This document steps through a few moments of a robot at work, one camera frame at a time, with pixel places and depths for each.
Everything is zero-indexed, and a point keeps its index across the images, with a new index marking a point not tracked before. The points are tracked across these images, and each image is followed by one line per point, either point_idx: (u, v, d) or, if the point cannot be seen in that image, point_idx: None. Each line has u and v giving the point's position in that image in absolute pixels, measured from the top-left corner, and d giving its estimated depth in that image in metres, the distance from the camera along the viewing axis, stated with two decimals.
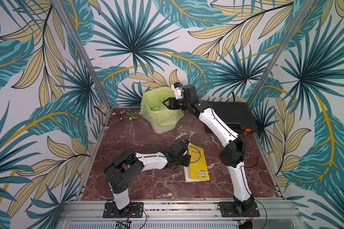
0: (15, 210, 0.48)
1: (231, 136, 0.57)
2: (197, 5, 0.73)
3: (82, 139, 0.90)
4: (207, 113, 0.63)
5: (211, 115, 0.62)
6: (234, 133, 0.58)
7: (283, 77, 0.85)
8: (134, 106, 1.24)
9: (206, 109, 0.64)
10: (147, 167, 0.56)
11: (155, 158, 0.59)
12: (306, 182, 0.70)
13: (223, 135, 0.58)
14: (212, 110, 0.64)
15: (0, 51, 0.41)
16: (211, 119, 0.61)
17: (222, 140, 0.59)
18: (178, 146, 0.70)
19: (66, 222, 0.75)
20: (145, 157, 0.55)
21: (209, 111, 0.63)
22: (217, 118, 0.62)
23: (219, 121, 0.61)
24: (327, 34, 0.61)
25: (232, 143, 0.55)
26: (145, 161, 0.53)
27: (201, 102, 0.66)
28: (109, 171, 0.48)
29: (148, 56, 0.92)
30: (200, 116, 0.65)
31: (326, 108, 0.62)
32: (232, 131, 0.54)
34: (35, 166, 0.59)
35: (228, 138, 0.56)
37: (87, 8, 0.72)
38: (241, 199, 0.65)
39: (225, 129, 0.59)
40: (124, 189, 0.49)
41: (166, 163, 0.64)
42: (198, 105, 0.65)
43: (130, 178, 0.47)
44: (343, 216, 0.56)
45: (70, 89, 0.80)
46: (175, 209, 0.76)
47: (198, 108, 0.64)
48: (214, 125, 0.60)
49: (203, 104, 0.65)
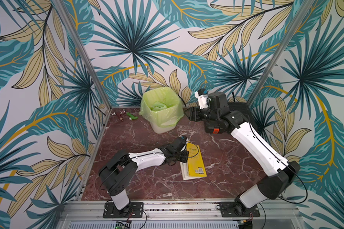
0: (15, 209, 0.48)
1: (280, 162, 0.44)
2: (197, 5, 0.73)
3: (82, 139, 0.90)
4: (244, 130, 0.49)
5: (251, 132, 0.49)
6: (284, 160, 0.44)
7: (283, 77, 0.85)
8: (134, 106, 1.24)
9: (242, 123, 0.51)
10: (144, 165, 0.55)
11: (151, 156, 0.57)
12: (306, 182, 0.70)
13: (269, 161, 0.44)
14: (250, 126, 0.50)
15: (0, 51, 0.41)
16: (251, 138, 0.48)
17: (268, 167, 0.44)
18: (177, 141, 0.69)
19: (66, 222, 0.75)
20: (140, 156, 0.53)
21: (247, 127, 0.50)
22: (258, 136, 0.48)
23: (261, 141, 0.47)
24: (328, 34, 0.61)
25: (284, 174, 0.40)
26: (141, 161, 0.51)
27: (235, 114, 0.53)
28: (103, 173, 0.47)
29: (148, 56, 0.92)
30: (234, 132, 0.51)
31: (326, 107, 0.62)
32: (279, 156, 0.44)
34: (35, 166, 0.59)
35: (276, 166, 0.43)
37: (87, 8, 0.72)
38: (247, 206, 0.63)
39: (271, 153, 0.45)
40: (121, 190, 0.49)
41: (163, 159, 0.62)
42: (232, 118, 0.52)
43: (124, 179, 0.46)
44: (343, 216, 0.56)
45: (70, 89, 0.80)
46: (175, 209, 0.76)
47: (232, 121, 0.51)
48: (255, 146, 0.46)
49: (238, 117, 0.52)
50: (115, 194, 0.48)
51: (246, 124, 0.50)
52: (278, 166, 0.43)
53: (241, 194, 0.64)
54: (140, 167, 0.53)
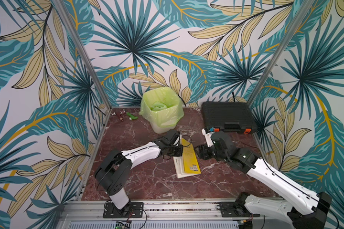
0: (15, 209, 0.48)
1: (311, 199, 0.41)
2: (197, 5, 0.73)
3: (82, 139, 0.90)
4: (261, 168, 0.47)
5: (267, 170, 0.47)
6: (312, 195, 0.42)
7: (283, 77, 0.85)
8: (134, 106, 1.24)
9: (256, 161, 0.49)
10: (139, 161, 0.54)
11: (145, 150, 0.57)
12: (306, 182, 0.70)
13: (299, 199, 0.41)
14: (265, 162, 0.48)
15: (0, 51, 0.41)
16: (271, 177, 0.45)
17: (301, 206, 0.41)
18: (171, 133, 0.70)
19: (66, 222, 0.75)
20: (134, 153, 0.52)
21: (262, 165, 0.48)
22: (276, 172, 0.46)
23: (282, 178, 0.45)
24: (327, 34, 0.61)
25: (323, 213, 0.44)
26: (135, 157, 0.51)
27: (245, 152, 0.51)
28: (98, 174, 0.47)
29: (148, 56, 0.92)
30: (249, 172, 0.49)
31: (326, 108, 0.62)
32: (306, 190, 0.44)
34: (35, 166, 0.59)
35: (308, 204, 0.40)
37: (87, 8, 0.72)
38: (251, 212, 0.63)
39: (297, 190, 0.43)
40: (119, 189, 0.49)
41: (158, 151, 0.62)
42: (243, 157, 0.50)
43: (121, 177, 0.46)
44: (343, 216, 0.56)
45: (70, 89, 0.80)
46: (175, 209, 0.76)
47: (245, 161, 0.49)
48: (279, 184, 0.44)
49: (249, 154, 0.51)
50: (114, 194, 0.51)
51: (261, 161, 0.49)
52: (310, 203, 0.40)
53: (247, 202, 0.64)
54: (135, 163, 0.52)
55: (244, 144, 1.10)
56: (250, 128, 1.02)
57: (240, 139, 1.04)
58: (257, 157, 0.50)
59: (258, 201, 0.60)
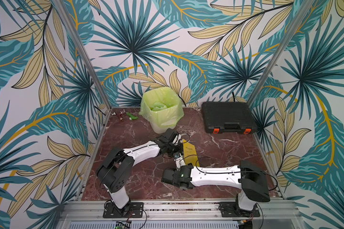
0: (15, 209, 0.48)
1: (235, 175, 0.46)
2: (197, 5, 0.73)
3: (82, 139, 0.90)
4: (196, 176, 0.53)
5: (201, 173, 0.53)
6: (234, 170, 0.47)
7: (283, 77, 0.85)
8: (134, 106, 1.24)
9: (191, 173, 0.55)
10: (141, 158, 0.56)
11: (145, 148, 0.58)
12: (306, 182, 0.70)
13: (229, 180, 0.46)
14: (197, 169, 0.55)
15: (0, 51, 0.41)
16: (205, 177, 0.51)
17: (234, 183, 0.45)
18: (169, 131, 0.71)
19: (66, 222, 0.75)
20: (135, 150, 0.54)
21: (196, 174, 0.54)
22: (207, 170, 0.53)
23: (211, 172, 0.51)
24: (327, 34, 0.61)
25: (246, 180, 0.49)
26: (136, 154, 0.52)
27: (182, 171, 0.57)
28: (101, 172, 0.47)
29: (148, 56, 0.92)
30: (194, 184, 0.54)
31: (326, 108, 0.62)
32: (229, 169, 0.49)
34: (35, 166, 0.59)
35: (235, 179, 0.45)
37: (87, 8, 0.72)
38: (247, 209, 0.62)
39: (223, 173, 0.48)
40: (121, 186, 0.50)
41: (158, 150, 0.63)
42: (182, 176, 0.56)
43: (124, 174, 0.47)
44: None
45: (70, 89, 0.80)
46: (175, 209, 0.76)
47: (185, 180, 0.54)
48: (212, 178, 0.50)
49: (185, 171, 0.57)
50: (116, 192, 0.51)
51: (194, 171, 0.55)
52: (237, 178, 0.45)
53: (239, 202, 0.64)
54: (136, 161, 0.53)
55: (244, 144, 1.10)
56: (250, 128, 1.02)
57: (240, 139, 1.04)
58: (191, 168, 0.56)
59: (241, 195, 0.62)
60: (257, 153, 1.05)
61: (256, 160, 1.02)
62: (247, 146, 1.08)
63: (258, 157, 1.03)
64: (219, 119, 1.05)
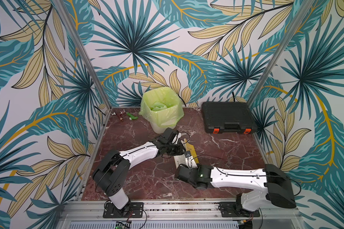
0: (15, 209, 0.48)
1: (260, 178, 0.45)
2: (197, 5, 0.73)
3: (82, 139, 0.90)
4: (216, 177, 0.52)
5: (222, 174, 0.52)
6: (259, 173, 0.46)
7: (283, 77, 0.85)
8: (134, 106, 1.24)
9: (211, 173, 0.54)
10: (138, 161, 0.55)
11: (143, 150, 0.57)
12: (306, 182, 0.70)
13: (253, 183, 0.45)
14: (218, 170, 0.54)
15: (0, 51, 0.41)
16: (226, 178, 0.50)
17: (259, 188, 0.44)
18: (168, 131, 0.69)
19: (66, 222, 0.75)
20: (132, 153, 0.52)
21: (217, 174, 0.53)
22: (228, 171, 0.52)
23: (233, 174, 0.50)
24: (328, 34, 0.61)
25: (271, 185, 0.42)
26: (133, 157, 0.51)
27: (200, 171, 0.57)
28: (96, 176, 0.47)
29: (148, 56, 0.92)
30: (213, 184, 0.53)
31: (326, 108, 0.62)
32: (254, 171, 0.47)
34: (35, 166, 0.59)
35: (261, 182, 0.44)
37: (87, 8, 0.72)
38: (251, 210, 0.62)
39: (247, 176, 0.47)
40: (118, 188, 0.49)
41: (156, 151, 0.63)
42: (200, 176, 0.56)
43: (120, 177, 0.46)
44: None
45: (70, 89, 0.80)
46: (175, 209, 0.76)
47: (204, 180, 0.54)
48: (235, 180, 0.49)
49: (204, 171, 0.56)
50: (112, 195, 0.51)
51: (214, 171, 0.54)
52: (262, 182, 0.44)
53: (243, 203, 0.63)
54: (133, 163, 0.53)
55: (244, 144, 1.02)
56: (250, 128, 1.02)
57: (240, 139, 1.04)
58: (211, 169, 0.55)
59: (249, 197, 0.60)
60: (257, 153, 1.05)
61: (256, 160, 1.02)
62: (247, 146, 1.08)
63: (258, 157, 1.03)
64: (219, 119, 1.05)
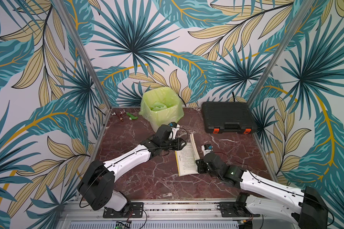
0: (15, 209, 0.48)
1: (296, 196, 0.45)
2: (197, 5, 0.73)
3: (82, 139, 0.90)
4: (247, 180, 0.54)
5: (254, 179, 0.53)
6: (297, 192, 0.45)
7: (283, 77, 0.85)
8: (134, 106, 1.24)
9: (243, 175, 0.56)
10: (127, 168, 0.51)
11: (132, 157, 0.52)
12: (306, 182, 0.70)
13: (286, 198, 0.45)
14: (250, 173, 0.55)
15: (0, 51, 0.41)
16: (258, 185, 0.51)
17: (291, 205, 0.44)
18: (161, 131, 0.63)
19: (66, 222, 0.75)
20: (118, 162, 0.48)
21: (248, 176, 0.55)
22: (262, 179, 0.52)
23: (267, 183, 0.50)
24: (328, 34, 0.61)
25: (310, 208, 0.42)
26: (120, 167, 0.47)
27: (231, 169, 0.59)
28: (82, 188, 0.44)
29: (148, 56, 0.92)
30: (241, 185, 0.54)
31: (326, 108, 0.62)
32: (291, 189, 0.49)
34: (35, 166, 0.59)
35: (296, 201, 0.44)
37: (87, 8, 0.72)
38: (251, 212, 0.63)
39: (282, 190, 0.47)
40: (106, 199, 0.46)
41: (149, 154, 0.58)
42: (231, 174, 0.57)
43: (106, 190, 0.43)
44: (343, 216, 0.56)
45: (70, 89, 0.80)
46: (175, 209, 0.76)
47: (234, 178, 0.56)
48: (266, 189, 0.49)
49: (235, 171, 0.58)
50: (100, 207, 0.45)
51: (247, 173, 0.56)
52: (297, 201, 0.44)
53: (249, 203, 0.63)
54: (123, 171, 0.50)
55: (244, 144, 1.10)
56: (250, 128, 1.02)
57: (240, 139, 1.04)
58: (243, 171, 0.57)
59: (260, 202, 0.60)
60: (257, 153, 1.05)
61: (256, 160, 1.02)
62: (247, 146, 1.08)
63: (258, 157, 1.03)
64: (219, 119, 1.05)
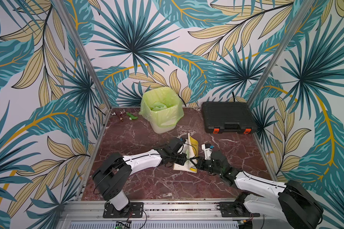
0: (15, 209, 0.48)
1: (277, 187, 0.48)
2: (197, 5, 0.73)
3: (82, 139, 0.90)
4: (241, 176, 0.60)
5: (245, 176, 0.59)
6: (279, 184, 0.49)
7: (283, 77, 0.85)
8: (134, 106, 1.24)
9: (238, 173, 0.62)
10: (140, 167, 0.53)
11: (146, 158, 0.56)
12: (306, 182, 0.70)
13: (269, 190, 0.49)
14: (243, 172, 0.61)
15: (0, 51, 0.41)
16: (248, 181, 0.56)
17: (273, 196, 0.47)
18: (174, 142, 0.68)
19: (66, 222, 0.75)
20: (134, 159, 0.52)
21: (241, 173, 0.61)
22: (252, 176, 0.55)
23: (256, 178, 0.56)
24: (328, 34, 0.61)
25: (287, 195, 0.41)
26: (135, 163, 0.50)
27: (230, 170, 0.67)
28: (97, 177, 0.46)
29: (148, 56, 0.92)
30: (238, 185, 0.60)
31: (326, 108, 0.62)
32: (275, 182, 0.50)
34: (35, 166, 0.59)
35: (276, 191, 0.47)
37: (87, 8, 0.72)
38: (250, 210, 0.62)
39: (266, 183, 0.52)
40: (116, 193, 0.48)
41: (159, 161, 0.61)
42: (230, 174, 0.64)
43: (120, 182, 0.45)
44: (343, 216, 0.56)
45: (70, 89, 0.80)
46: (175, 209, 0.76)
47: (231, 178, 0.62)
48: (254, 184, 0.54)
49: (233, 171, 0.66)
50: (110, 198, 0.47)
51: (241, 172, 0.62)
52: (277, 191, 0.47)
53: (246, 201, 0.64)
54: (134, 170, 0.51)
55: (244, 144, 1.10)
56: (250, 128, 1.02)
57: (240, 139, 1.04)
58: (240, 170, 0.64)
59: (257, 200, 0.60)
60: (257, 153, 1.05)
61: (256, 160, 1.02)
62: (247, 146, 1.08)
63: (258, 157, 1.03)
64: (220, 119, 1.05)
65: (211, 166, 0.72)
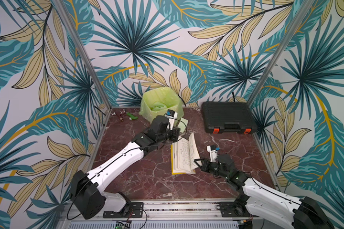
0: (15, 210, 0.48)
1: (292, 203, 0.46)
2: (197, 5, 0.73)
3: (82, 139, 0.90)
4: (250, 183, 0.58)
5: (255, 184, 0.57)
6: (294, 200, 0.47)
7: (283, 77, 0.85)
8: (134, 106, 1.24)
9: (247, 180, 0.60)
10: (116, 173, 0.47)
11: (121, 160, 0.47)
12: (306, 182, 0.70)
13: (282, 203, 0.47)
14: (253, 180, 0.59)
15: (0, 51, 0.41)
16: (258, 190, 0.55)
17: (286, 212, 0.46)
18: (156, 123, 0.54)
19: (66, 221, 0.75)
20: (104, 170, 0.44)
21: (251, 181, 0.59)
22: (263, 185, 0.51)
23: (267, 188, 0.54)
24: (327, 34, 0.61)
25: (303, 213, 0.46)
26: (106, 175, 0.43)
27: (237, 174, 0.65)
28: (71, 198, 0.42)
29: (148, 56, 0.92)
30: (244, 191, 0.59)
31: (326, 108, 0.62)
32: (289, 197, 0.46)
34: (35, 166, 0.59)
35: (290, 207, 0.45)
37: (87, 8, 0.72)
38: (250, 212, 0.63)
39: (279, 196, 0.50)
40: (100, 207, 0.45)
41: (141, 152, 0.52)
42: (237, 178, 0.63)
43: (93, 202, 0.41)
44: (343, 216, 0.56)
45: (70, 89, 0.80)
46: (175, 209, 0.76)
47: (238, 183, 0.60)
48: (266, 195, 0.52)
49: (241, 175, 0.63)
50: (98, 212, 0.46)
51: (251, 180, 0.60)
52: (292, 207, 0.45)
53: (249, 203, 0.64)
54: (111, 179, 0.46)
55: (244, 144, 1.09)
56: (250, 128, 1.02)
57: (240, 139, 1.04)
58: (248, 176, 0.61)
59: (261, 205, 0.60)
60: (257, 153, 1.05)
61: (256, 160, 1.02)
62: (247, 146, 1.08)
63: (258, 157, 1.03)
64: (220, 119, 1.05)
65: (218, 169, 0.70)
